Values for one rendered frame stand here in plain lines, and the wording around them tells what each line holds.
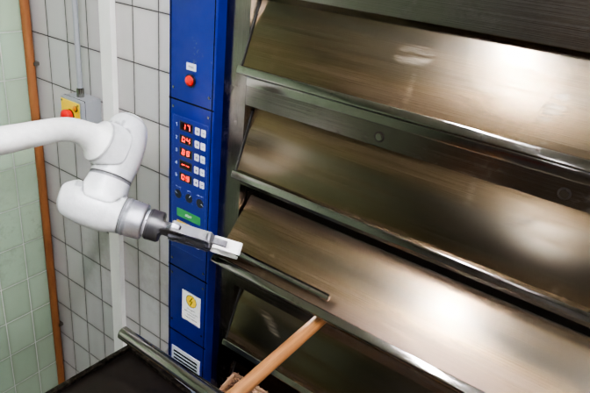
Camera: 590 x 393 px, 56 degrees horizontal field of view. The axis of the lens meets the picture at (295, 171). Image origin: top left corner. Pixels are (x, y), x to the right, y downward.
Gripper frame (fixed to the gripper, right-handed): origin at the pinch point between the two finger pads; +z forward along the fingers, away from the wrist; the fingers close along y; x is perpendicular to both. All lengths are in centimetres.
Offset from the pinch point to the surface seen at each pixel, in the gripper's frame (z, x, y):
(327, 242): 22.0, -6.8, -8.0
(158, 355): -7.0, 27.8, -7.9
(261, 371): 13.8, 25.1, -17.1
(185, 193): -15.1, -13.1, 12.2
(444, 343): 48, 10, -24
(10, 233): -72, 4, 71
